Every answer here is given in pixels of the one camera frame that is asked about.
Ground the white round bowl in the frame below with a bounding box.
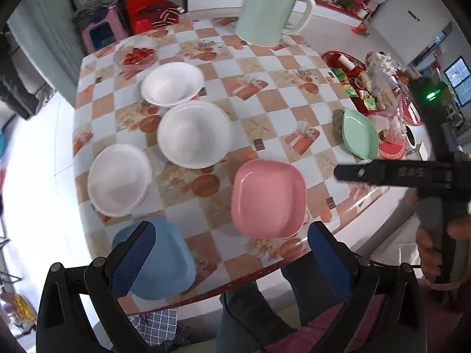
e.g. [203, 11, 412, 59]
[157, 101, 233, 170]

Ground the pile of snack packets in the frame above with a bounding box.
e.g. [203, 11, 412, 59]
[331, 52, 405, 144]

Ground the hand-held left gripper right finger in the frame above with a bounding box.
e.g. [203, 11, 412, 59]
[307, 221, 429, 353]

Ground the person's right hand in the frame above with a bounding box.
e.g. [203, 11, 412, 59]
[416, 216, 471, 284]

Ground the green plate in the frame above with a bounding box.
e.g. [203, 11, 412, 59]
[341, 108, 379, 161]

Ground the white wide-rim plate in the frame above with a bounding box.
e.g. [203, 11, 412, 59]
[87, 143, 153, 217]

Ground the maroon striped cloth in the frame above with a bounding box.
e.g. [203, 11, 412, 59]
[142, 2, 185, 29]

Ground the pink square plate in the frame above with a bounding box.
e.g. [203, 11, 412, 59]
[230, 159, 307, 239]

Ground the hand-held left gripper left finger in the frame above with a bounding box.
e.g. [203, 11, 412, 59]
[36, 221, 159, 353]

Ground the person's left leg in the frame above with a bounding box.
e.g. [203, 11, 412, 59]
[217, 281, 299, 353]

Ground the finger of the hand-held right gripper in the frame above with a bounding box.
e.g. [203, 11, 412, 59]
[334, 159, 454, 194]

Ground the white deep bowl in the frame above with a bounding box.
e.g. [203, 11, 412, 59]
[140, 62, 205, 108]

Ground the red tray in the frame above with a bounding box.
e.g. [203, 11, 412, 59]
[320, 49, 424, 159]

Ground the grey cloth pile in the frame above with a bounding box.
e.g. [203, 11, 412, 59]
[72, 0, 119, 23]

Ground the blue plaid cloth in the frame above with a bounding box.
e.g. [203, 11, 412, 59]
[127, 308, 193, 352]

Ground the checkered printed tablecloth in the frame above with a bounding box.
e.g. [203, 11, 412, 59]
[72, 11, 391, 315]

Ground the pink plastic stool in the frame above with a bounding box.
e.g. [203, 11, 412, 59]
[81, 7, 123, 54]

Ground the blue bowl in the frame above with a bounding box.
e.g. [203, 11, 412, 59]
[111, 216, 197, 301]

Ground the maroon clothing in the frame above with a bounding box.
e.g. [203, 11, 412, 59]
[265, 294, 373, 353]

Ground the glass bowl of cherry tomatoes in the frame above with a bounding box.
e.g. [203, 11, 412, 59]
[113, 36, 160, 73]

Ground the mint green electric kettle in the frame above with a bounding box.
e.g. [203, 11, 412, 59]
[234, 0, 316, 48]

